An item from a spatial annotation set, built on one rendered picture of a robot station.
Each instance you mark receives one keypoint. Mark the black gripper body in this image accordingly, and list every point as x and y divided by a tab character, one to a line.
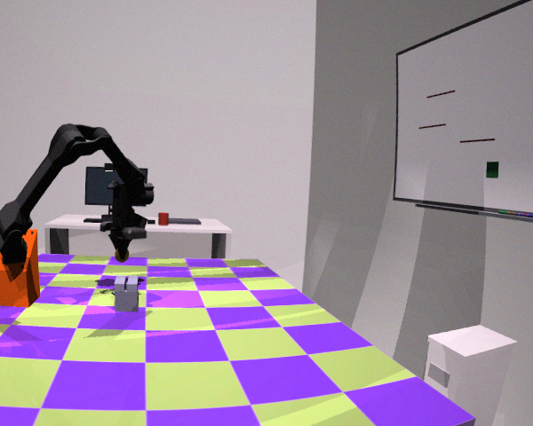
121	224

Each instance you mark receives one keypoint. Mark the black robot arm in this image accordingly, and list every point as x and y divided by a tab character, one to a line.
67	145

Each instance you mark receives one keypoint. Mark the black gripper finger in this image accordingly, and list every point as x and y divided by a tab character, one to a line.
122	245
112	238

